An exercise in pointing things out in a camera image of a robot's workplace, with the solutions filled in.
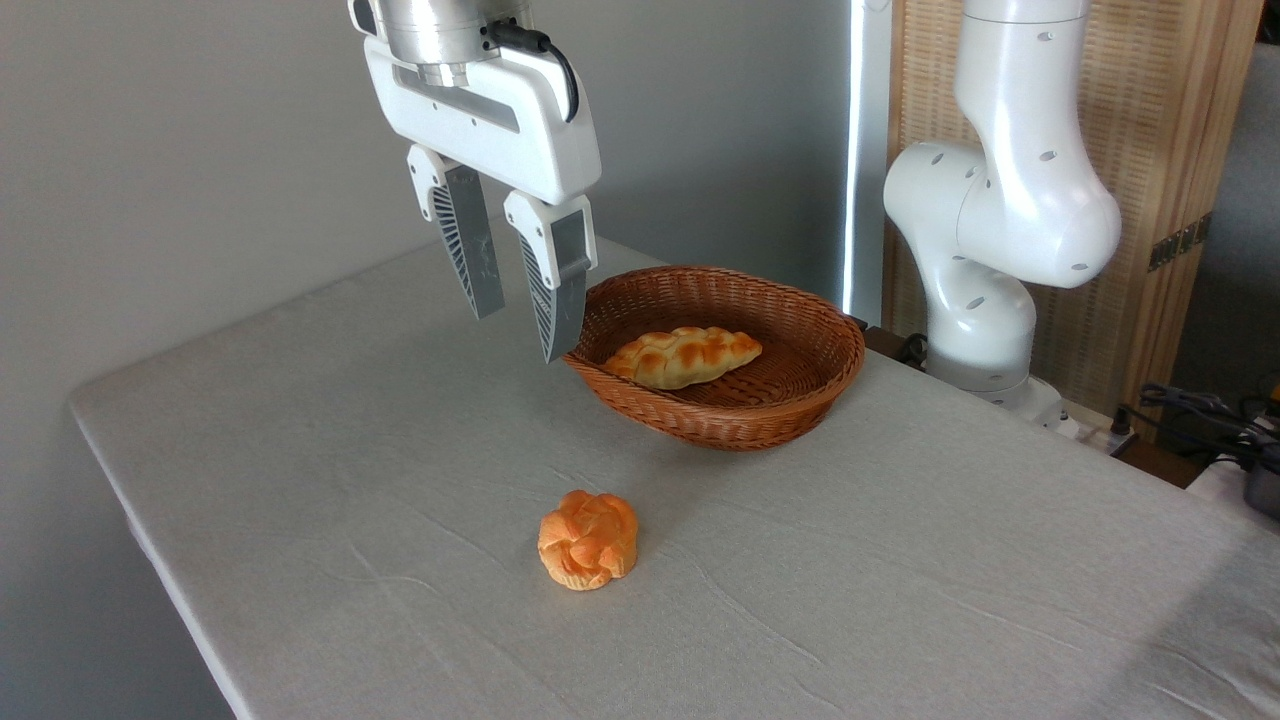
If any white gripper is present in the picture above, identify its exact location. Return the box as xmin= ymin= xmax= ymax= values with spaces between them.
xmin=362 ymin=36 xmax=604 ymax=365

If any round flower-shaped bread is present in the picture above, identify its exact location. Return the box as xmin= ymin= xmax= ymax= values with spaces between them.
xmin=537 ymin=490 xmax=640 ymax=592

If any long braided bread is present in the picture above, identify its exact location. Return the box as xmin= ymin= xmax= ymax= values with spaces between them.
xmin=603 ymin=326 xmax=763 ymax=391

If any brown wicker basket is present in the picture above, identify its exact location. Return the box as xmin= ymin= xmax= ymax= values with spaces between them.
xmin=562 ymin=265 xmax=867 ymax=453

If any grey tablecloth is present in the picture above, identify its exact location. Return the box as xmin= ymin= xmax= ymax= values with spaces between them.
xmin=68 ymin=232 xmax=1280 ymax=720

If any white power strip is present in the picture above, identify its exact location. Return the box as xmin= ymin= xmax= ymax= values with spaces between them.
xmin=1042 ymin=396 xmax=1139 ymax=457

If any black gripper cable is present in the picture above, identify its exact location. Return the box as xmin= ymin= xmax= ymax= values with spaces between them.
xmin=484 ymin=20 xmax=582 ymax=124

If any white vertical post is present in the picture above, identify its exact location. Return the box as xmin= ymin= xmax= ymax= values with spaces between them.
xmin=842 ymin=0 xmax=894 ymax=327

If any black cable bundle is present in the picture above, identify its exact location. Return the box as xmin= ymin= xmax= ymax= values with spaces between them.
xmin=1138 ymin=383 xmax=1280 ymax=473

